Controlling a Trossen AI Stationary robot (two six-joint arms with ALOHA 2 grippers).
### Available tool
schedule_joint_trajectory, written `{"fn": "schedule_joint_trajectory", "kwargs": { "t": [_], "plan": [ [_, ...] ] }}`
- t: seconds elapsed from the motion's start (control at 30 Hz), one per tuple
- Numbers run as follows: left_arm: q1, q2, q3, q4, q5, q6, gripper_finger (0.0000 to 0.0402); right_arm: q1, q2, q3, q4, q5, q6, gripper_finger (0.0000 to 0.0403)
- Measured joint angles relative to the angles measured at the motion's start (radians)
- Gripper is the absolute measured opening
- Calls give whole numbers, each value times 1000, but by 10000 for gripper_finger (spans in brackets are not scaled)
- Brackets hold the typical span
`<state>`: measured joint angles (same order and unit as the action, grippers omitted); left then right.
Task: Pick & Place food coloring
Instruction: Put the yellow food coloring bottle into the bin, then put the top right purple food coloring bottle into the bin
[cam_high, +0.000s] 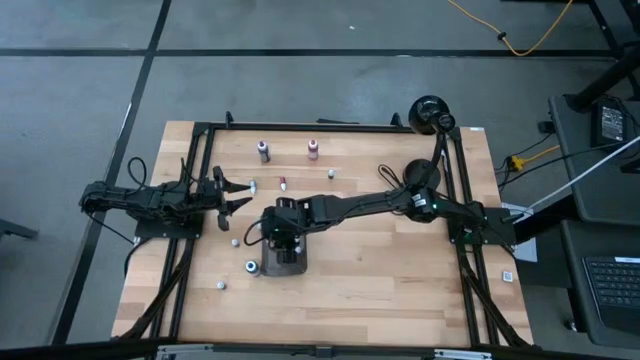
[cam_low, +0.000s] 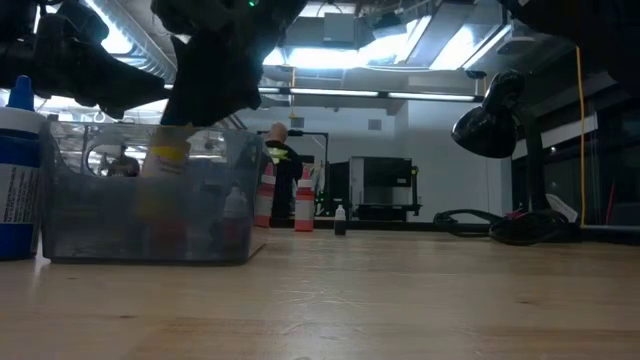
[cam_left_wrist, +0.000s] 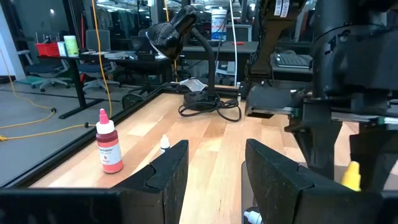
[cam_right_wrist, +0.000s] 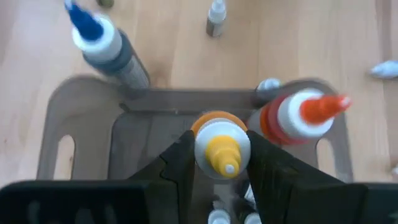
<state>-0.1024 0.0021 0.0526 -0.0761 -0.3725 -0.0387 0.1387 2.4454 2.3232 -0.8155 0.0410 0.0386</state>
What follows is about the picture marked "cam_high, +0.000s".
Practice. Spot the blue food coloring bottle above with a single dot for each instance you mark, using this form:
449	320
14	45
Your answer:
252	266

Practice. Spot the small white code tag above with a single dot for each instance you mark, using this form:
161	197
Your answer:
507	276

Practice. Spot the black stand legs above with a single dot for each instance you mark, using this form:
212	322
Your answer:
600	86

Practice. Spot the grey chair leg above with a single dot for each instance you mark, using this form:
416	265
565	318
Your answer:
15	230

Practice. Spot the purple food coloring bottle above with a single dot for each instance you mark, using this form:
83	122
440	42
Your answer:
263	151

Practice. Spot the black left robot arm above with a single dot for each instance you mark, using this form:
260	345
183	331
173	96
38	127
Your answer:
150	200

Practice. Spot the black laptop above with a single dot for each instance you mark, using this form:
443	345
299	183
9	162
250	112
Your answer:
615	295

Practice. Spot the white paper sheet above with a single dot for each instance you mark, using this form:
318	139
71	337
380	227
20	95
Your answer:
527	250

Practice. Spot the silver bracket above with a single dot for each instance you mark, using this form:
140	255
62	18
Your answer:
185	352
462	355

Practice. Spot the black desk lamp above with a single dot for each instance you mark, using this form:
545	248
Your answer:
430	115

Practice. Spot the small red dropper bottle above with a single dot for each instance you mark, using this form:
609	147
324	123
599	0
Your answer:
283	183

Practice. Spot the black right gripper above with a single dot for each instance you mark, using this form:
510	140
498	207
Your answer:
282	220

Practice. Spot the white rod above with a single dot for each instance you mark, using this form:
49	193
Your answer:
585	172

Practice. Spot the black aluminium table frame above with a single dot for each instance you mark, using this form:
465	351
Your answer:
300	127

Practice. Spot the black crossbeam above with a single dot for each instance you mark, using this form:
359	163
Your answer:
75	350

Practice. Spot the yellow plug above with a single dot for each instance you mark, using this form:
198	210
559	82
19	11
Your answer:
518	162

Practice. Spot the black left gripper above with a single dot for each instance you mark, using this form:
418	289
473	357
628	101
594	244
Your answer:
212	197

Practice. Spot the black power adapter with label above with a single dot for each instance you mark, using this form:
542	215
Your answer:
611	124

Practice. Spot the black side desk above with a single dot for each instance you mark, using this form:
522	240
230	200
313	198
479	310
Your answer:
600	190
576	300

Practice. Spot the smoky transparent plastic bin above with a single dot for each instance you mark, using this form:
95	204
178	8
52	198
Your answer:
267	267

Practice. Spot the pink food coloring bottle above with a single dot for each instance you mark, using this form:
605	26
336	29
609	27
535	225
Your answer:
313	149

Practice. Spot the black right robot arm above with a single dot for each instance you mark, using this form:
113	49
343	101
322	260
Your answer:
360	205

